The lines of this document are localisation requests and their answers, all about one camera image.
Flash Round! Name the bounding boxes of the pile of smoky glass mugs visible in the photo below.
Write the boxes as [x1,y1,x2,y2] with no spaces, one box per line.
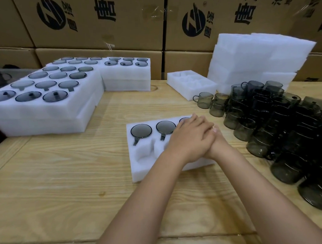
[192,78,322,215]

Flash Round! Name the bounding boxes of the person's left hand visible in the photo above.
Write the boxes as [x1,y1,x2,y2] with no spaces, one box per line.
[163,113,217,164]

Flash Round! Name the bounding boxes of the person's left forearm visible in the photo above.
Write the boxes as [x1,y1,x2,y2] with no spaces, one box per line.
[88,149,187,244]

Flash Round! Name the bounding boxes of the stainless steel table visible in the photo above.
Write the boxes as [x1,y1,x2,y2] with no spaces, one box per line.
[0,67,38,93]

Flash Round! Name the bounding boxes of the person's right hand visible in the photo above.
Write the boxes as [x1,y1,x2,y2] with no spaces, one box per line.
[202,125,233,162]

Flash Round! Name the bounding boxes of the stack of white foam trays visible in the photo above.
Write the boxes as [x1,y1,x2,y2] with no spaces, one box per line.
[165,30,319,102]

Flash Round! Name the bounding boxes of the person's right forearm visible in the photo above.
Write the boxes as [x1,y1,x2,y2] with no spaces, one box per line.
[212,144,322,244]

